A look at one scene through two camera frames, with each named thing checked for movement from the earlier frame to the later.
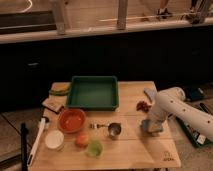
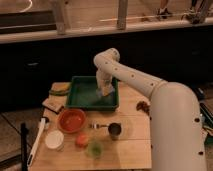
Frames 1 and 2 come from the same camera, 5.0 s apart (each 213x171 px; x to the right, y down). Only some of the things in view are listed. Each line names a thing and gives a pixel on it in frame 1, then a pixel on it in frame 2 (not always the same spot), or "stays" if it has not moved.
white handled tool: x=32 y=153 stays
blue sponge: x=145 y=126 → x=100 y=93
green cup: x=94 y=149 stays
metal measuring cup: x=114 y=128 stays
